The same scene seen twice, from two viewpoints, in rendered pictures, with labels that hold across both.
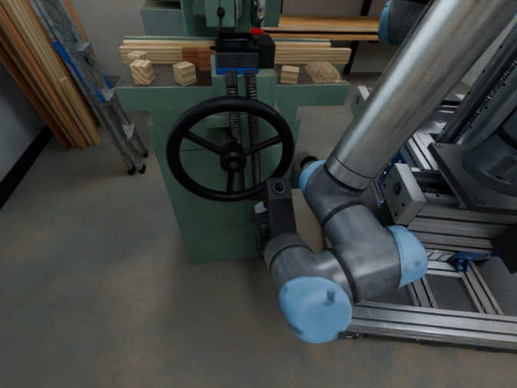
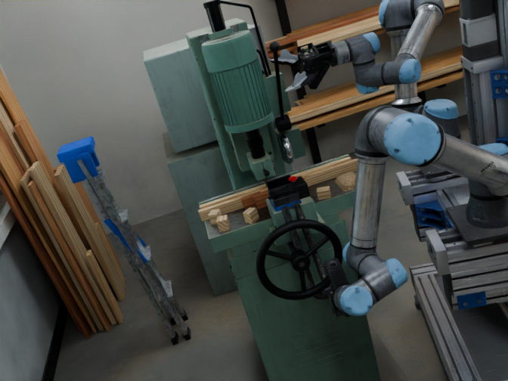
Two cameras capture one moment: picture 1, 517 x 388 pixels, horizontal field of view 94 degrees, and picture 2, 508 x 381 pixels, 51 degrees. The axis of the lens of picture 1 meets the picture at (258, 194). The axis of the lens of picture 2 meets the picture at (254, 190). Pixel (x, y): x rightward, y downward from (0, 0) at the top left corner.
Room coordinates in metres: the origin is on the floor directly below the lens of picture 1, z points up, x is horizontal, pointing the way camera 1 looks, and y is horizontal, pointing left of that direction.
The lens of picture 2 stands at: (-1.03, -0.06, 1.72)
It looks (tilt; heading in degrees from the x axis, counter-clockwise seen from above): 23 degrees down; 8
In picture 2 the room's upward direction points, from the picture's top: 16 degrees counter-clockwise
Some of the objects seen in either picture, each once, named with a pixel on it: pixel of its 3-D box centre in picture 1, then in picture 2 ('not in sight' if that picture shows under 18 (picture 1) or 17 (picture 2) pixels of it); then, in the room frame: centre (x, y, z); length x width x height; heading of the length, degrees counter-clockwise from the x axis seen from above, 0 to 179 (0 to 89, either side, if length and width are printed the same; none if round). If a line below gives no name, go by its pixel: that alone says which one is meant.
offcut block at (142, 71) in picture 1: (143, 71); (223, 223); (0.60, 0.30, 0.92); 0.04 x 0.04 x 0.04; 1
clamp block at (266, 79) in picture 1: (241, 85); (292, 211); (0.59, 0.06, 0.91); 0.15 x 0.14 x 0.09; 102
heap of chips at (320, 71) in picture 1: (323, 68); (348, 178); (0.74, -0.16, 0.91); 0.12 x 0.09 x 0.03; 12
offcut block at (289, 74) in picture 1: (289, 75); (323, 193); (0.67, -0.06, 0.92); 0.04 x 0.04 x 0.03; 83
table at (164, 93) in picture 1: (238, 88); (289, 212); (0.67, 0.08, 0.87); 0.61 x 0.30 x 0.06; 102
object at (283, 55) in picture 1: (243, 55); (285, 187); (0.78, 0.08, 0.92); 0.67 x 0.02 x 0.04; 102
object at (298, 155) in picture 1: (300, 169); not in sight; (0.69, -0.15, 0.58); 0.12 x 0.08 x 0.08; 12
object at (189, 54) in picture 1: (220, 57); (269, 195); (0.75, 0.14, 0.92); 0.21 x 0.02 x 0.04; 102
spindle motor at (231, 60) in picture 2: not in sight; (238, 82); (0.77, 0.14, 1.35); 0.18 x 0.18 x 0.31
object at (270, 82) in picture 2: not in sight; (275, 92); (1.01, 0.04, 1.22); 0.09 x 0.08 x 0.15; 12
